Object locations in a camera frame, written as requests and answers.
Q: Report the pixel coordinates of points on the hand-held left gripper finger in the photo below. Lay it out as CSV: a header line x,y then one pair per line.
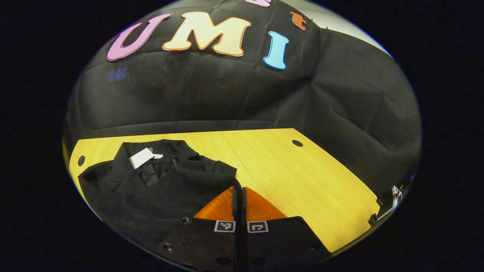
x,y
244,211
237,211

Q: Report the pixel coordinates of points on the black jacket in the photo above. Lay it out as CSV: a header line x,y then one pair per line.
x,y
151,196

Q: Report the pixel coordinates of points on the black backdrop cloth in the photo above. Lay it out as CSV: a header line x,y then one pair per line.
x,y
227,94

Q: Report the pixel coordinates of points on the black table edge clip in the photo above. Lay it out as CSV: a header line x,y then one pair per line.
x,y
372,219
380,200

